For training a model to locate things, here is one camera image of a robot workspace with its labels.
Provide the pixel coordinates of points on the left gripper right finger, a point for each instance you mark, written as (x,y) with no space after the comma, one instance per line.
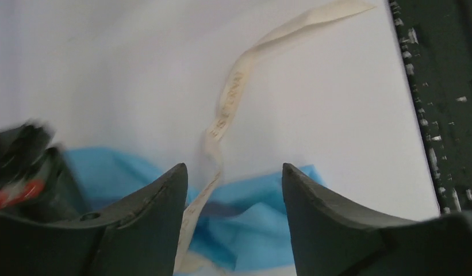
(333,235)

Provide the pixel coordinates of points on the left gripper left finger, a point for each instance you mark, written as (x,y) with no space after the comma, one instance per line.
(137,235)

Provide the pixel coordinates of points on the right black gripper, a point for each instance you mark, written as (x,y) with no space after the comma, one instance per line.
(36,182)

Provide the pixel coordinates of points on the blue wrapping paper sheet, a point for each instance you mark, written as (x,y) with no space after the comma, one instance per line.
(242,230)

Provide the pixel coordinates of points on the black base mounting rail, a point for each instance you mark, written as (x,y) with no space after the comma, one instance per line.
(435,39)

